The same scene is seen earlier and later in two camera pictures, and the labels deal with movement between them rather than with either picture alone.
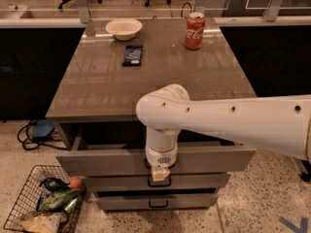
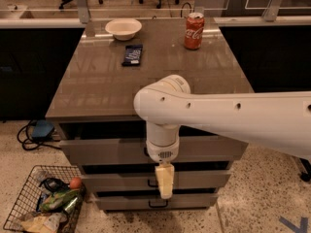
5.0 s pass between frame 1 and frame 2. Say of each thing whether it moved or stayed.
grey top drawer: moved
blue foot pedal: stayed
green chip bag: stayed
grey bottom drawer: stayed
